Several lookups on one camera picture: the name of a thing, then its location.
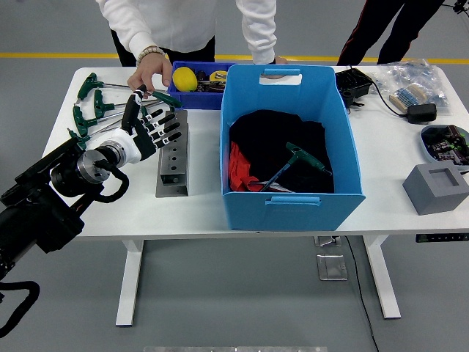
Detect person with red-striped legs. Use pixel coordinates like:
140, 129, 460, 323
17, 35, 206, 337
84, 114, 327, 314
336, 0, 446, 67

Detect pale blue oval tray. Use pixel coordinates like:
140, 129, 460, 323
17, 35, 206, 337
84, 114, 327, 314
419, 124, 469, 166

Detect small green T-handle wrench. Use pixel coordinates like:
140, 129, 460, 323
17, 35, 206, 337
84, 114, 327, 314
101, 105, 150, 133

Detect yellow lemon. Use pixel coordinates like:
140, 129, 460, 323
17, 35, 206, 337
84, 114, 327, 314
171, 66, 199, 92

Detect white table leg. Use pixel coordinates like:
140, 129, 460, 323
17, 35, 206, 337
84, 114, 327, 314
115, 240, 144, 327
362, 235, 402, 320

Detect electronic parts pile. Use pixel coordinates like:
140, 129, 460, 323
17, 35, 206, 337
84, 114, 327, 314
423, 125, 469, 165

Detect black table control panel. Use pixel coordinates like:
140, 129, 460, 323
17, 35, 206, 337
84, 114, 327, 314
415, 232, 469, 243

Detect red cloth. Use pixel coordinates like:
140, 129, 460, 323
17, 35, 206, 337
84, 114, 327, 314
229, 141, 261, 192

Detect large blue folding box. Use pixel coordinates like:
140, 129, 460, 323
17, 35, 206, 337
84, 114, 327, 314
218, 64, 366, 232

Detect large green T-handle wrench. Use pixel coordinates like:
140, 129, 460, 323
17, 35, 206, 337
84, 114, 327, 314
258, 142, 333, 193

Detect black cloth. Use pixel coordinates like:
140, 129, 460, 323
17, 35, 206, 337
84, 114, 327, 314
229, 109, 335, 194

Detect person's left hand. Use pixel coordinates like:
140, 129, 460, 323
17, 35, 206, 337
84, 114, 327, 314
260, 55, 290, 80

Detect black adapter cable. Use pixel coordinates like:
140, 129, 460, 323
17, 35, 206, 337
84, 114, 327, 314
372, 81, 410, 118

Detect beaded bracelet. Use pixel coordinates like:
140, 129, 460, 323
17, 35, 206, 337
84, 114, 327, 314
136, 45, 166, 67

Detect beige resistor strip bundle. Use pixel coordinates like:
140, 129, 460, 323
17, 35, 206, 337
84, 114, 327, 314
388, 83, 429, 114

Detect square metal floor plate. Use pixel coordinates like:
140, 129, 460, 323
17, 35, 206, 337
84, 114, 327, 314
316, 254, 348, 282

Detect person's right hand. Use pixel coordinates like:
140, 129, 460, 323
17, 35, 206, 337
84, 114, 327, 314
127, 54, 174, 99

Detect grey metal tool rack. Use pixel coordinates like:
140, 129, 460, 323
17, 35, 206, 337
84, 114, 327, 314
155, 109, 191, 199

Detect dark small parts pile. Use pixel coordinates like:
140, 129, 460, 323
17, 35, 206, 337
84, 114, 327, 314
196, 69, 225, 93

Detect small blue plastic bin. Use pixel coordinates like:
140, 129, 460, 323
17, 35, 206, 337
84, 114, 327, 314
167, 60, 235, 111

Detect black charger tray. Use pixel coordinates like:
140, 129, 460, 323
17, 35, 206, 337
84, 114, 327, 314
333, 65, 374, 110

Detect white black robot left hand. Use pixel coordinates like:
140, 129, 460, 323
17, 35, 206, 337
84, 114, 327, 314
109, 84, 183, 164

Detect black power adapter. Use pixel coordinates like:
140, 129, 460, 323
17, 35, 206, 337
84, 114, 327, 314
407, 103, 437, 125

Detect thin black floor cable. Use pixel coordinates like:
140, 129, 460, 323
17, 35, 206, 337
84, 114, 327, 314
441, 0, 469, 15

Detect clear plastic parts bag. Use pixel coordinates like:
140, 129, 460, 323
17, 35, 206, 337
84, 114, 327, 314
373, 59, 451, 117

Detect grey foam block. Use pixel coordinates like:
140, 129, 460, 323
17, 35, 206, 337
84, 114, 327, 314
402, 164, 469, 216

